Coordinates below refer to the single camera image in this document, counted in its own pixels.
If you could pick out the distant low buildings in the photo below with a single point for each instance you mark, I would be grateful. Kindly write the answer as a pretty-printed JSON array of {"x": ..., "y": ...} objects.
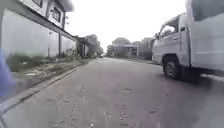
[{"x": 133, "y": 48}]

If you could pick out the group of distant trees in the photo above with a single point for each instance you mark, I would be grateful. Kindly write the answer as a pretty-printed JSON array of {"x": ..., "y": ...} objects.
[{"x": 91, "y": 45}]

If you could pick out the grey concrete road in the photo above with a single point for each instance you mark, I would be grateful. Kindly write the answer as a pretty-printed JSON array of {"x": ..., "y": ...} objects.
[{"x": 113, "y": 96}]

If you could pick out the weedy dirt verge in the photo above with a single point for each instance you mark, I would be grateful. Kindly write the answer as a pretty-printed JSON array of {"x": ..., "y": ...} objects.
[{"x": 43, "y": 68}]

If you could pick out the concrete kerb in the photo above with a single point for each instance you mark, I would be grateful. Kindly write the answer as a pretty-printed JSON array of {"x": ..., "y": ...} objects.
[{"x": 36, "y": 88}]

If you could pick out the white truck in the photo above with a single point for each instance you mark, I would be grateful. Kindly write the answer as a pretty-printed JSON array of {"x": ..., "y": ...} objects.
[{"x": 193, "y": 43}]

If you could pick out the white building with windows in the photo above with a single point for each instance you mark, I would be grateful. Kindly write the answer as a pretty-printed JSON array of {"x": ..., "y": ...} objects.
[{"x": 30, "y": 33}]

